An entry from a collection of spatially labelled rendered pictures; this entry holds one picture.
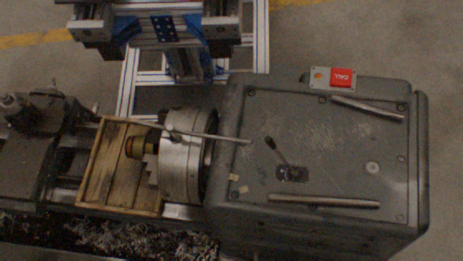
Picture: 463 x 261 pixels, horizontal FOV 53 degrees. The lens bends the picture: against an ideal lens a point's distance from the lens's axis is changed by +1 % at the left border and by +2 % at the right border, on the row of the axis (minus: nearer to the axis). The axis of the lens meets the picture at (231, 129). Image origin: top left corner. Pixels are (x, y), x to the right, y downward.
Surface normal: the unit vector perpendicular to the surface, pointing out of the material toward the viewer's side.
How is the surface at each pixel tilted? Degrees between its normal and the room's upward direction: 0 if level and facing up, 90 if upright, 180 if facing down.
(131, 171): 0
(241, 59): 0
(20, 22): 0
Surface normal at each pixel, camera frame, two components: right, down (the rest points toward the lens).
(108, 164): -0.07, -0.42
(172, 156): -0.14, 0.02
